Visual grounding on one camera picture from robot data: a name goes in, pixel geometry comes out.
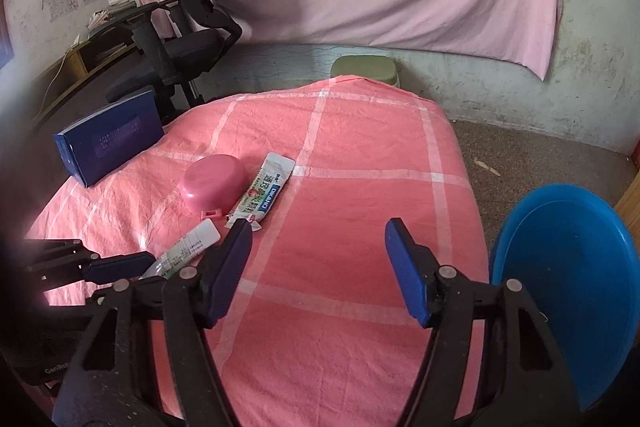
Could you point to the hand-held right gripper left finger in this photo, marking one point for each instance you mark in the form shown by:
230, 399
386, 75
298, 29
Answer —
230, 267

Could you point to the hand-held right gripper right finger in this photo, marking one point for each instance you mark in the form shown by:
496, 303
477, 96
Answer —
407, 272

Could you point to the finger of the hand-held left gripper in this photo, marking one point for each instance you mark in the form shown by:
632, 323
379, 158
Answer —
117, 267
90, 298

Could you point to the green white medicine box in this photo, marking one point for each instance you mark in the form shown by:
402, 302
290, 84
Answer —
190, 244

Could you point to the blue plastic basin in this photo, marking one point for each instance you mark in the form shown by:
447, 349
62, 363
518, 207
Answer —
565, 257

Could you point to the white green sachet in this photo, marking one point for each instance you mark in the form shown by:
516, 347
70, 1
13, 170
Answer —
262, 189

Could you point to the pink plastic bowl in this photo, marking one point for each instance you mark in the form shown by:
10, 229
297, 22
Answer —
212, 179

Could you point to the pink checked tablecloth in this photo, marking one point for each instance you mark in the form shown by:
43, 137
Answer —
340, 187

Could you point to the dark blue cardboard box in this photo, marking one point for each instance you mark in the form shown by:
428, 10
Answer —
110, 137

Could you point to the small wood piece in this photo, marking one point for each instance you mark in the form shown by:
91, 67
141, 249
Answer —
487, 168

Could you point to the green plastic stool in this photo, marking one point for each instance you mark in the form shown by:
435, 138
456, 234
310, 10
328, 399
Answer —
362, 68

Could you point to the wooden desk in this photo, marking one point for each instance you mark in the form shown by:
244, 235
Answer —
85, 57

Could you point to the wooden cabinet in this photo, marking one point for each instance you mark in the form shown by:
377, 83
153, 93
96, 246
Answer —
630, 209

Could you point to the stack of papers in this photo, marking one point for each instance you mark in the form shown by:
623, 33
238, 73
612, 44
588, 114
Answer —
99, 19

